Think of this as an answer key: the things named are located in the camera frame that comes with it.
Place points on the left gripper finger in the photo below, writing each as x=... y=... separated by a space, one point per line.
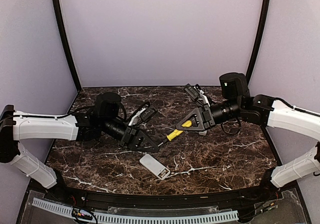
x=145 y=140
x=138 y=148

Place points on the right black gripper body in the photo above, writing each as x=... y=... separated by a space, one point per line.
x=207 y=115

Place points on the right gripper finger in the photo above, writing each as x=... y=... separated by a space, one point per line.
x=191 y=128
x=194 y=116

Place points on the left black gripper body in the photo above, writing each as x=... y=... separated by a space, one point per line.
x=128 y=136

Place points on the yellow handled screwdriver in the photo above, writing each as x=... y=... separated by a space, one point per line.
x=175 y=133

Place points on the large white remote control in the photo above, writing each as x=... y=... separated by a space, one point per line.
x=155 y=167

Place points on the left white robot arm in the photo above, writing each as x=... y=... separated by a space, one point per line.
x=83 y=124

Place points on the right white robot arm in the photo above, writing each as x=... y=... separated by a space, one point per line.
x=264 y=111

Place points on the small white remote control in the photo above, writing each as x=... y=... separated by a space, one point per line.
x=203 y=133

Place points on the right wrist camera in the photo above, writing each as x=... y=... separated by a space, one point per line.
x=197 y=94

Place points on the white slotted cable duct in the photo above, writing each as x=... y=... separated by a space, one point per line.
x=98 y=217

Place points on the black front rail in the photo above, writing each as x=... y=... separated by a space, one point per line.
x=238 y=199

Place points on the right black frame post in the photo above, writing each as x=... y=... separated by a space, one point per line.
x=258 y=39

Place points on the black frame post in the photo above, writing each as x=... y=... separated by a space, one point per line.
x=258 y=39
x=65 y=44

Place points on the left black frame post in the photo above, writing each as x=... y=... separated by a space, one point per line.
x=65 y=44

